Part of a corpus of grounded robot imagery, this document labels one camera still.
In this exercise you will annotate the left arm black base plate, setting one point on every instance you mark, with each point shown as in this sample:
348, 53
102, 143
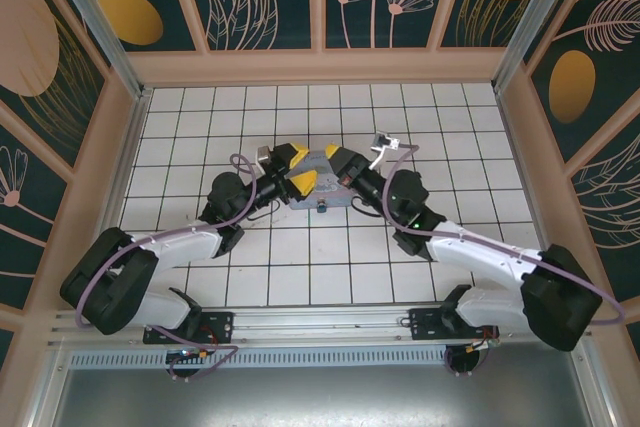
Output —
220, 322

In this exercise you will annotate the small teal padlock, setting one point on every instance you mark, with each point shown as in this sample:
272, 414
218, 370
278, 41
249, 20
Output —
321, 206

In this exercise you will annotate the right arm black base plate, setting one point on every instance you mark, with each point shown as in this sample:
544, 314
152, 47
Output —
425, 324

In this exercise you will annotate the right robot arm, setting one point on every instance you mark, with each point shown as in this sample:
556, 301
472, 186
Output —
475, 257

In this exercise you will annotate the aluminium mounting rail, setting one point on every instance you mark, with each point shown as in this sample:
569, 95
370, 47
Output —
320, 322

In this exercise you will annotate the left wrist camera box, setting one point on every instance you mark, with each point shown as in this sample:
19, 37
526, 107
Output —
262, 154

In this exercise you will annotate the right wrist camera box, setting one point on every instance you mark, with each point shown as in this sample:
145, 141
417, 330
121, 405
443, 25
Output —
385, 141

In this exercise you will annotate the aluminium corner post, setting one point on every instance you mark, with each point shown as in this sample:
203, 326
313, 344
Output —
100, 22
527, 22

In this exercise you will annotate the aluminium side rail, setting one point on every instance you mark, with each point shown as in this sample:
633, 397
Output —
131, 147

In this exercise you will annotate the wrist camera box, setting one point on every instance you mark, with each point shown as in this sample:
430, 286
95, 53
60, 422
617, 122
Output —
262, 154
385, 141

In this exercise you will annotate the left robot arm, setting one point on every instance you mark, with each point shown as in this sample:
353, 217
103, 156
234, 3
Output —
170, 247

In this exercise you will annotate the grey metal sheet panel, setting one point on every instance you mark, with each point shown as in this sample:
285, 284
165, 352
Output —
320, 397

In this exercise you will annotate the pastel cartoon tin box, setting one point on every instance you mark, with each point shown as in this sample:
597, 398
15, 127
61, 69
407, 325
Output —
327, 189

